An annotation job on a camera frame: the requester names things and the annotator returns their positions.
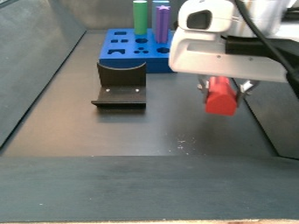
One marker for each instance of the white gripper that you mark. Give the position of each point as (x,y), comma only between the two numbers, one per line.
(207,22)

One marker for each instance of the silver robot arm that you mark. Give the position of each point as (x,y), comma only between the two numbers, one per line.
(232,41)

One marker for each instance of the black curved fixture cradle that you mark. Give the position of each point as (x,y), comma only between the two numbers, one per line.
(122,87)

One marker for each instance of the blue block with shaped holes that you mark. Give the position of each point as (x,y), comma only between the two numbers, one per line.
(127,50)

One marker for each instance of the purple star peg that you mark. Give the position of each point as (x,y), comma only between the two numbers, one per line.
(162,24)

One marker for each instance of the green cylinder peg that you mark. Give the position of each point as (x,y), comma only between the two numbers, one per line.
(140,16)

